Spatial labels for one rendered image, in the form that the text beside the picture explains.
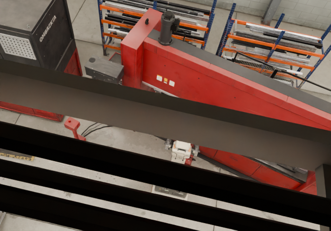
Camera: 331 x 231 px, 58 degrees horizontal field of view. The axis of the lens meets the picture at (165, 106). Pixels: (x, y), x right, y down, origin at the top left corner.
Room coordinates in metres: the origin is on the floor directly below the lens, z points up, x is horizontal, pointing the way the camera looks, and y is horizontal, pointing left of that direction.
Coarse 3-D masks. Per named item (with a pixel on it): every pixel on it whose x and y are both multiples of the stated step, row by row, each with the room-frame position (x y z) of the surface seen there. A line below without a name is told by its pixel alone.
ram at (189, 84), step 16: (144, 64) 2.92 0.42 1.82; (160, 64) 2.85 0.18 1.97; (176, 64) 2.78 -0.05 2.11; (144, 80) 2.92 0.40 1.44; (176, 80) 2.76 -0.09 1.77; (192, 80) 2.70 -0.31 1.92; (208, 80) 2.63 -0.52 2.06; (176, 96) 2.75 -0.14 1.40; (192, 96) 2.68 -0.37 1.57; (208, 96) 2.61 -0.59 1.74; (224, 96) 2.55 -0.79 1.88; (240, 96) 2.49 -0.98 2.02; (256, 112) 2.40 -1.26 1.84; (272, 112) 2.35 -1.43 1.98; (288, 112) 2.30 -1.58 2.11; (320, 128) 2.17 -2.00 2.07
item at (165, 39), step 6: (168, 12) 3.00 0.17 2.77; (162, 18) 2.94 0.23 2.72; (168, 18) 2.94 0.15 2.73; (174, 18) 2.97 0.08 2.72; (162, 24) 2.94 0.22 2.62; (168, 24) 2.91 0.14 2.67; (174, 24) 2.91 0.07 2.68; (162, 30) 2.93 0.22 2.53; (168, 30) 2.92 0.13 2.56; (174, 30) 2.91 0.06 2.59; (180, 30) 2.93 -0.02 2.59; (162, 36) 2.92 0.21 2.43; (168, 36) 2.93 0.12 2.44; (162, 42) 2.91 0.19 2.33; (168, 42) 2.93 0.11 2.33
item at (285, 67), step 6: (240, 48) 4.74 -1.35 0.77; (234, 54) 4.58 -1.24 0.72; (240, 60) 4.40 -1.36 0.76; (246, 60) 4.48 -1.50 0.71; (264, 60) 4.51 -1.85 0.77; (276, 66) 4.45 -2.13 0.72; (282, 66) 4.44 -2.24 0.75; (288, 66) 4.45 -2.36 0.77; (294, 72) 4.37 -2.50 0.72; (300, 72) 4.38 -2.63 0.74
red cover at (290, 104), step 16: (144, 48) 2.91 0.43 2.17; (160, 48) 2.84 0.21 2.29; (192, 64) 2.70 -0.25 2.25; (208, 64) 2.70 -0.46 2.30; (224, 80) 2.56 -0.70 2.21; (240, 80) 2.52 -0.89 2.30; (256, 96) 2.42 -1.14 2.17; (272, 96) 2.37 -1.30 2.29; (304, 112) 2.24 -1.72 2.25; (320, 112) 2.24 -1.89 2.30
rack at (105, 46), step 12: (216, 0) 4.89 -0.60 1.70; (108, 12) 5.03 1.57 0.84; (132, 12) 4.51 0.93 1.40; (108, 24) 5.01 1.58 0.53; (120, 24) 4.52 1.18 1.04; (180, 24) 4.46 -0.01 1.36; (108, 36) 4.86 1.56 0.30; (120, 36) 4.52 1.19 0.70; (180, 36) 4.46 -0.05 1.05; (120, 48) 4.52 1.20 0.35; (204, 48) 4.43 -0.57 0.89
